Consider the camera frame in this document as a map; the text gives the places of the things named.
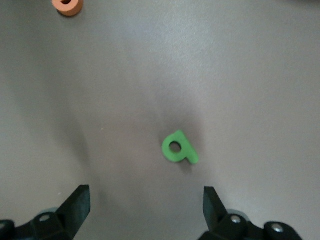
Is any green foam letter q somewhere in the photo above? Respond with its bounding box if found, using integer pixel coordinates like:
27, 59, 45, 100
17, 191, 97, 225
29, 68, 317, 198
161, 129, 200, 165

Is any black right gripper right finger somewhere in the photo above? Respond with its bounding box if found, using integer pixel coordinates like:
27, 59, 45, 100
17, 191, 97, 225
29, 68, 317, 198
199, 186, 304, 240

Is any orange foam letter e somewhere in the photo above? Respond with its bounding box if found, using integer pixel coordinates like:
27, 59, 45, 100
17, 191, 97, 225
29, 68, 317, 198
51, 0, 83, 18

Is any brown table cover sheet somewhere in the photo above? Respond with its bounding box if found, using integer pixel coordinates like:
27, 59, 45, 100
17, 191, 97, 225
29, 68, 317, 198
0, 0, 320, 240

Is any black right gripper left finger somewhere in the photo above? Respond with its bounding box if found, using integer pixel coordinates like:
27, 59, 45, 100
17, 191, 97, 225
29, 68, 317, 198
0, 184, 91, 240

